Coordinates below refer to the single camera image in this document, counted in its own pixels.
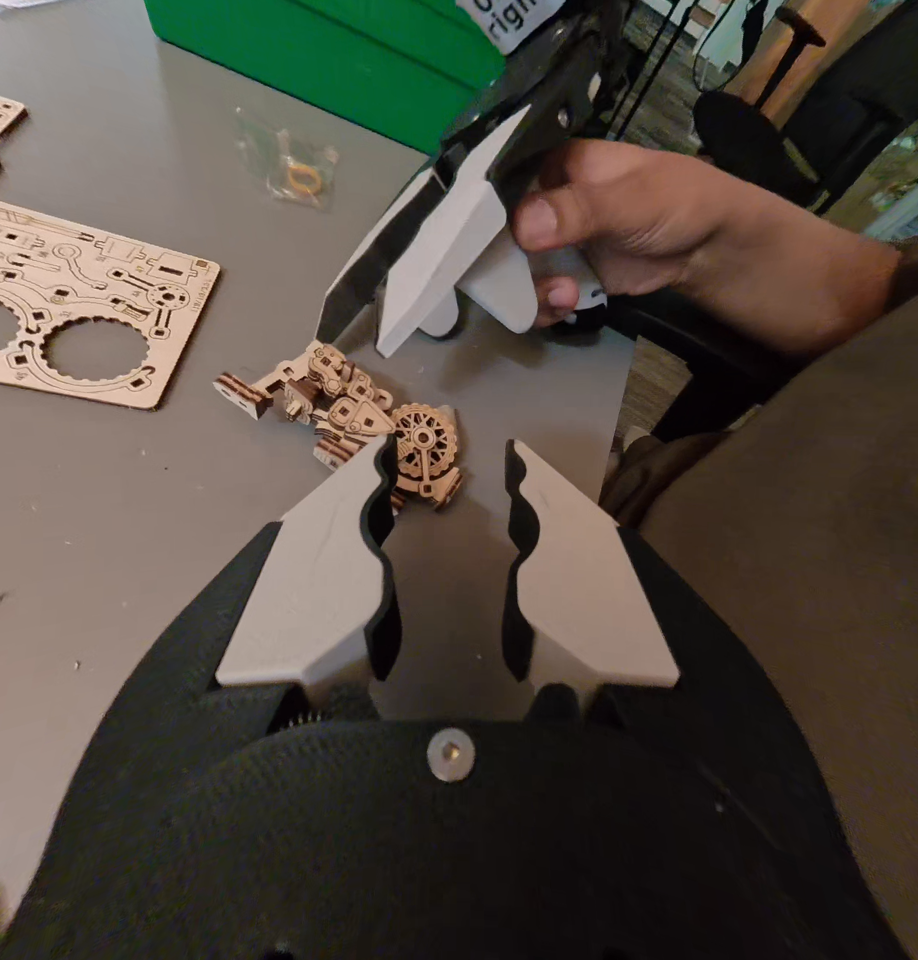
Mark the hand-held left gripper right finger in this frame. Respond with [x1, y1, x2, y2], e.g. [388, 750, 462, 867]
[501, 438, 682, 689]

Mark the assembled wooden puzzle model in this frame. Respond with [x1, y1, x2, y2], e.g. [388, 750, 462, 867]
[213, 339, 466, 513]

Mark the black office chair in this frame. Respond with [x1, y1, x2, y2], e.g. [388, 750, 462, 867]
[691, 0, 831, 215]

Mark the person's right hand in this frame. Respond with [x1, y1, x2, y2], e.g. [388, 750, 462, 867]
[513, 137, 730, 327]

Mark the grey desk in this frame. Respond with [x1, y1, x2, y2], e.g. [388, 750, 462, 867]
[0, 0, 640, 920]

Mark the person's trouser leg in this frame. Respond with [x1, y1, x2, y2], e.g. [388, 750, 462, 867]
[601, 277, 918, 960]

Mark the small wooden sheet piece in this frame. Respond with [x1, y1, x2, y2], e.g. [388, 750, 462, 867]
[0, 90, 29, 189]

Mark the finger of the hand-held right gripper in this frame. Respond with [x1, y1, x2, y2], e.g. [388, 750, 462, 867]
[375, 103, 541, 359]
[315, 144, 461, 344]

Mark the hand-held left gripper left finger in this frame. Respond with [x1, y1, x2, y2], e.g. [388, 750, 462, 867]
[215, 433, 405, 687]

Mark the green plastic bin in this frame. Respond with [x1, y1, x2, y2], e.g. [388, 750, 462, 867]
[144, 0, 508, 156]

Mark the wooden sheet with gear holes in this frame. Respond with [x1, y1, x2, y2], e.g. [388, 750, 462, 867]
[0, 196, 222, 412]

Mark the black metal frame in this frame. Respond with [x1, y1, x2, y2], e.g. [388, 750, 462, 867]
[605, 296, 793, 444]

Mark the clear plastic bag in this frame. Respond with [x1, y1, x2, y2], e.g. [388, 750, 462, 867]
[234, 105, 341, 210]

